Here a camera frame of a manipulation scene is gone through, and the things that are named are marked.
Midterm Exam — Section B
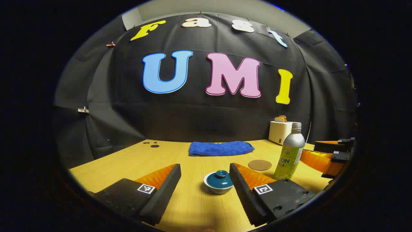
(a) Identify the blue towel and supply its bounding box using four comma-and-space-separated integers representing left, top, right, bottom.
189, 141, 255, 157

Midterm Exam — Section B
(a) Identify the white teacup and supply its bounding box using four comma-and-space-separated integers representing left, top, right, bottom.
203, 172, 234, 195

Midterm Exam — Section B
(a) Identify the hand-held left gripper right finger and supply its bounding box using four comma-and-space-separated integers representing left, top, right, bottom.
229, 162, 316, 227

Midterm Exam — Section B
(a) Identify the white toaster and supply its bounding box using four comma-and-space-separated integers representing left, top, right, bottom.
268, 121, 303, 145

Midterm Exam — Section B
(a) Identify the round brown coaster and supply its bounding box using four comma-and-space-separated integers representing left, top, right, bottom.
248, 159, 272, 171

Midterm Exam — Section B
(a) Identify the silver green water bottle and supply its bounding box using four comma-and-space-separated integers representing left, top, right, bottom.
273, 122, 305, 181

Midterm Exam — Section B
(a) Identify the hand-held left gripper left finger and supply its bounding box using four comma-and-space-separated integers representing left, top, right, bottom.
88, 163, 182, 226

